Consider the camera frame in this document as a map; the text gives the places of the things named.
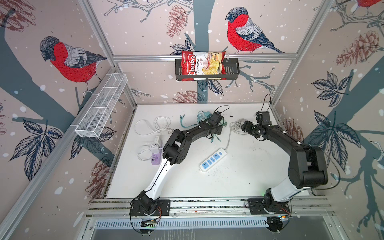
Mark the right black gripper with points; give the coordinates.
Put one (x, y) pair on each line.
(245, 127)

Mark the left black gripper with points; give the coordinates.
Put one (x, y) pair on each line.
(219, 132)

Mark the teal charger adapter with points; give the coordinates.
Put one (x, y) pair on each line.
(207, 115)

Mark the white power strip blue outlets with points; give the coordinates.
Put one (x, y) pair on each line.
(212, 160)

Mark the purple power socket strip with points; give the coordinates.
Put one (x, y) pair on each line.
(156, 158)

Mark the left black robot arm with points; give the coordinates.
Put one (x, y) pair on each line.
(174, 153)

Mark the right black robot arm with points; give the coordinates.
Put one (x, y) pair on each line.
(307, 167)

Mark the red cassava chips bag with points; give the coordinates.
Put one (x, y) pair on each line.
(196, 64)

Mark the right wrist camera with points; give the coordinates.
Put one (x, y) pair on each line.
(263, 118)

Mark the black wall basket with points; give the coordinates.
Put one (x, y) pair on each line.
(230, 65)

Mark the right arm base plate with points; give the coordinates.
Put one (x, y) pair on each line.
(259, 206)

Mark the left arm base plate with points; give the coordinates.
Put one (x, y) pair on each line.
(138, 208)

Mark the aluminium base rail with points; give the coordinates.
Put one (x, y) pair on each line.
(299, 206)

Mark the white wire mesh basket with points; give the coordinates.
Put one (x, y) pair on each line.
(100, 110)

